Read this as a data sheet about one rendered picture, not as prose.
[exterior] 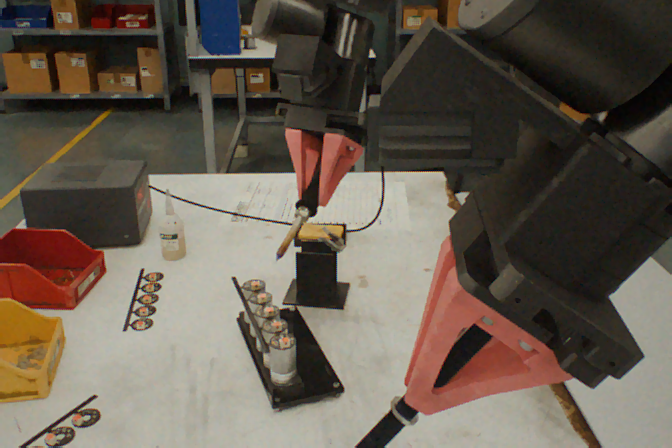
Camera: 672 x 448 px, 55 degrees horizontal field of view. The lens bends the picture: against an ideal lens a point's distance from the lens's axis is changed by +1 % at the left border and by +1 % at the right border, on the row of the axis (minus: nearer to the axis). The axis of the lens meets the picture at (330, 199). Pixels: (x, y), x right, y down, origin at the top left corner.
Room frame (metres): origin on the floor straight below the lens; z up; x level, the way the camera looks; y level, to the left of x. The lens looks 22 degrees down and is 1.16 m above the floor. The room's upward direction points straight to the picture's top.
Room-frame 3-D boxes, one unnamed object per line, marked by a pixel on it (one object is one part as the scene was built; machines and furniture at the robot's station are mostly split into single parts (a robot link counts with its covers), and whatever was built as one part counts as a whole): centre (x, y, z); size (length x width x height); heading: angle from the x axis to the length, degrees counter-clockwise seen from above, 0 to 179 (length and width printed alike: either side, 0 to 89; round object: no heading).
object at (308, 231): (0.86, 0.01, 0.76); 0.07 x 0.05 x 0.02; 87
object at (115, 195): (0.88, 0.35, 0.80); 0.15 x 0.12 x 0.10; 95
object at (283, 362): (0.51, 0.04, 0.79); 0.02 x 0.02 x 0.05
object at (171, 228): (0.81, 0.22, 0.80); 0.03 x 0.03 x 0.10
